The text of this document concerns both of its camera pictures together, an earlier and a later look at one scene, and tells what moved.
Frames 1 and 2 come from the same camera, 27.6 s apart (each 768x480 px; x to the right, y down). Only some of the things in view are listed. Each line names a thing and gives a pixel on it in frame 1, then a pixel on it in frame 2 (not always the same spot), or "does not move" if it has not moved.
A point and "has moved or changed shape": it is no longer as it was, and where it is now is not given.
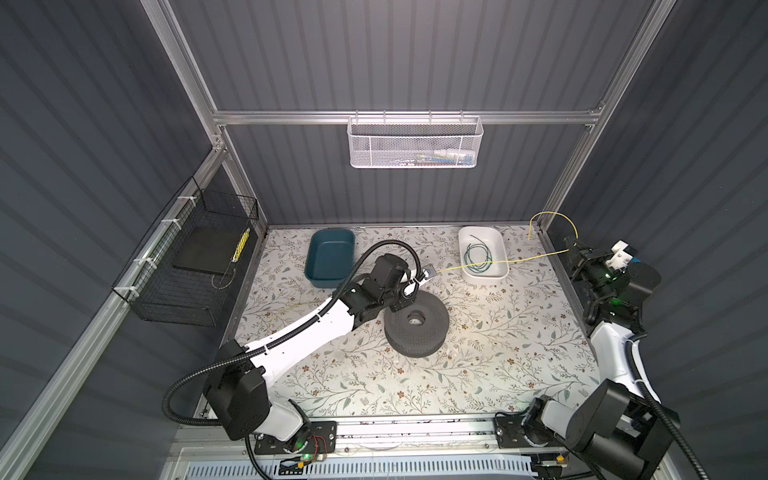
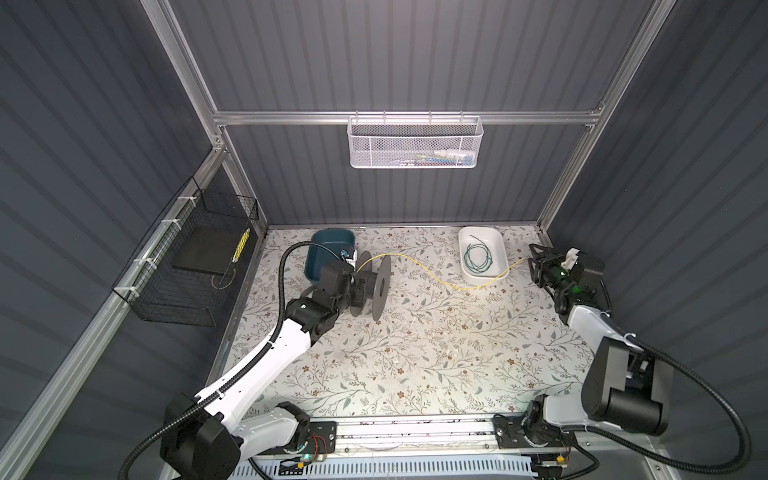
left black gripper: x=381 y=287 to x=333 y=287
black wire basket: x=183 y=272 does not move
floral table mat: x=516 y=346 does not move
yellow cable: x=529 y=238 to x=439 y=280
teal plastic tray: x=330 y=258 does not move
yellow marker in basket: x=240 y=245 does not move
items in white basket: x=453 y=156 does not move
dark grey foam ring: x=419 y=329 has moved or changed shape
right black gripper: x=581 y=263 to x=547 y=261
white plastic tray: x=481 y=244 does not move
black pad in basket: x=209 y=250 does not move
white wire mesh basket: x=414 y=142 does not move
